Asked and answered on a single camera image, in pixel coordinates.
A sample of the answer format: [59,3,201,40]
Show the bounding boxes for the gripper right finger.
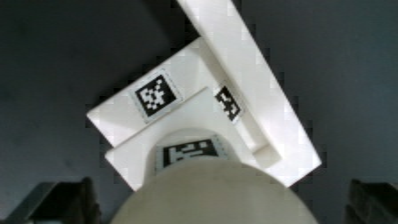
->
[345,179,398,224]

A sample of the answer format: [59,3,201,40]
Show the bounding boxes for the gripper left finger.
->
[0,177,102,224]

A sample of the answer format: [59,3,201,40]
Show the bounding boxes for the white lamp bulb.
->
[111,129,318,224]

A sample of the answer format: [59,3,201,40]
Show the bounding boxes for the white lamp base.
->
[87,39,281,189]

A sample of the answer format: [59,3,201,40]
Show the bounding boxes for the white U-shaped fence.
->
[176,0,322,187]

